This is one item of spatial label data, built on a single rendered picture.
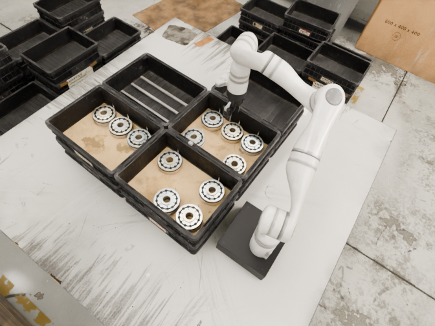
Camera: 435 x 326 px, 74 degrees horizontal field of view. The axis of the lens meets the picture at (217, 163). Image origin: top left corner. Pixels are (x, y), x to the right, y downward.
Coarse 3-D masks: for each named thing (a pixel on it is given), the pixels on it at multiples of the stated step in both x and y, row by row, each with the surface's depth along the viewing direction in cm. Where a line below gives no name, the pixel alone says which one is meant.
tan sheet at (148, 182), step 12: (144, 168) 121; (156, 168) 122; (192, 168) 123; (132, 180) 118; (144, 180) 118; (156, 180) 119; (168, 180) 119; (180, 180) 120; (192, 180) 120; (204, 180) 121; (144, 192) 116; (156, 192) 116; (180, 192) 117; (192, 192) 117; (228, 192) 119; (204, 204) 115; (216, 204) 115; (204, 216) 112
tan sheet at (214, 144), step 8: (200, 120) 137; (224, 120) 139; (200, 128) 135; (208, 136) 133; (216, 136) 133; (208, 144) 130; (216, 144) 131; (224, 144) 131; (232, 144) 132; (264, 144) 133; (208, 152) 128; (216, 152) 129; (224, 152) 129; (232, 152) 129; (240, 152) 130; (248, 160) 128; (248, 168) 125
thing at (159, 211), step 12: (168, 132) 120; (204, 156) 115; (120, 168) 109; (120, 180) 107; (240, 180) 111; (132, 192) 105; (168, 216) 101; (216, 216) 104; (180, 228) 100; (204, 228) 100; (192, 240) 99
